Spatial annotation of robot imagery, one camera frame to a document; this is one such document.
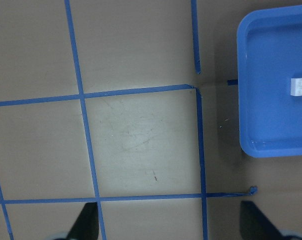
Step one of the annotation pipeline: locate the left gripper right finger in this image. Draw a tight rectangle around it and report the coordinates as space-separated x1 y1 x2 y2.
240 200 288 240

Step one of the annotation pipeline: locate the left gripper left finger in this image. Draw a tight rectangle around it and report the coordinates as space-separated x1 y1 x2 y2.
67 202 99 240

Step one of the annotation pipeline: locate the blue plastic tray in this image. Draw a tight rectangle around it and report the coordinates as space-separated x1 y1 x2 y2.
237 5 302 158

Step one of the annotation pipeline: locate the brown paper table cover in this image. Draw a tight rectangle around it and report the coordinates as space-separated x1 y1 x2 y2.
0 0 302 240

